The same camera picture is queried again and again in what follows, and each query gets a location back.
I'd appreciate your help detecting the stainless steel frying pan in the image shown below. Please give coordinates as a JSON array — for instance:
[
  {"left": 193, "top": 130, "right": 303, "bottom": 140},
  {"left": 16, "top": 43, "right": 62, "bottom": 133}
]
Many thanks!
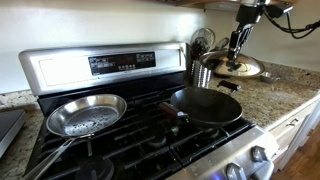
[{"left": 20, "top": 93, "right": 128, "bottom": 180}]

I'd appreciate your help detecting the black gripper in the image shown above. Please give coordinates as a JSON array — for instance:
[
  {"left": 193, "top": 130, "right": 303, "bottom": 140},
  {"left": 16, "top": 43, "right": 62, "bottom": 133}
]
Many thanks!
[{"left": 227, "top": 4, "right": 265, "bottom": 63}]

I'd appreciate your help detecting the round wire skimmer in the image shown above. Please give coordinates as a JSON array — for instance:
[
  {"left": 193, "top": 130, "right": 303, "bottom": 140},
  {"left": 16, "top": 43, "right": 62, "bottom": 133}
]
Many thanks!
[{"left": 191, "top": 27, "right": 216, "bottom": 48}]

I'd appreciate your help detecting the metal drawer handle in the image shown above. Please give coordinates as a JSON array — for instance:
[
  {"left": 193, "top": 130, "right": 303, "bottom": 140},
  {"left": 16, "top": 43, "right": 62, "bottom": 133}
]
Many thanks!
[{"left": 285, "top": 116, "right": 300, "bottom": 127}]

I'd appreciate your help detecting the black wok with wooden handles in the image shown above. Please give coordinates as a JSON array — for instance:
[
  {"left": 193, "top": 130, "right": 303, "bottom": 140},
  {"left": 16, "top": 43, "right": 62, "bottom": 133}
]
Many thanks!
[{"left": 158, "top": 79, "right": 244, "bottom": 131}]

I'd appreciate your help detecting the silver stove knob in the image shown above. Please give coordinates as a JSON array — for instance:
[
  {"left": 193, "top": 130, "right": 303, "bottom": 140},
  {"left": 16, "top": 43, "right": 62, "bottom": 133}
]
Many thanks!
[
  {"left": 251, "top": 144, "right": 270, "bottom": 164},
  {"left": 225, "top": 161, "right": 248, "bottom": 180}
]

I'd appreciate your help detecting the black cable bundle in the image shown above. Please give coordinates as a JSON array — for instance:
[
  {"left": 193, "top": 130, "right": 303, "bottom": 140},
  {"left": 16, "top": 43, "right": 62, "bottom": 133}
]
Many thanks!
[{"left": 262, "top": 9, "right": 320, "bottom": 40}]

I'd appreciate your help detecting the wooden upper cabinet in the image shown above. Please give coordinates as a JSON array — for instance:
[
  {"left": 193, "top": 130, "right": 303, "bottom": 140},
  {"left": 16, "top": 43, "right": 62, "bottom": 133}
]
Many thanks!
[{"left": 156, "top": 0, "right": 241, "bottom": 10}]

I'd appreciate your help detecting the steel lid with brown knob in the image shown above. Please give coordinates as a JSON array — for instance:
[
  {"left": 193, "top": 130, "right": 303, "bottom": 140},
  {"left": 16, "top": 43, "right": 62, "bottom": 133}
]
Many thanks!
[{"left": 199, "top": 49, "right": 267, "bottom": 79}]

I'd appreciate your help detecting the stainless steel gas stove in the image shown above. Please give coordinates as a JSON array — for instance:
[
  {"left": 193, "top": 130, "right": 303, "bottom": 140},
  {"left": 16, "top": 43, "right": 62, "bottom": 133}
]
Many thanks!
[{"left": 17, "top": 41, "right": 280, "bottom": 180}]

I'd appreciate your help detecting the wooden spoon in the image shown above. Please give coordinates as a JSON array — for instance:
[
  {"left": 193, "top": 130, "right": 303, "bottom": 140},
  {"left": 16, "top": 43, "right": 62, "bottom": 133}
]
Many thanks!
[{"left": 213, "top": 36, "right": 231, "bottom": 52}]

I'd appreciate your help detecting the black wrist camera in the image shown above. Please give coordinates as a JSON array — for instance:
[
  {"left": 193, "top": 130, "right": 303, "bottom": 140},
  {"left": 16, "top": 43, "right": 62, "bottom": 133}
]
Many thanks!
[{"left": 266, "top": 2, "right": 295, "bottom": 20}]

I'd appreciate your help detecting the perforated steel utensil holder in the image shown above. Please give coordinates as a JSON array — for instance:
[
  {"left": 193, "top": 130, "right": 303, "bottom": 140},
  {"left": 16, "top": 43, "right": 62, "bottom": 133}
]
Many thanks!
[{"left": 188, "top": 58, "right": 215, "bottom": 89}]

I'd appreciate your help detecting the flat black steel-edged appliance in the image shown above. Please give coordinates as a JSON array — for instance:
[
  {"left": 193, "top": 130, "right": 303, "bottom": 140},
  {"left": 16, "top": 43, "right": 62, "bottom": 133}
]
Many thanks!
[{"left": 0, "top": 108, "right": 26, "bottom": 158}]

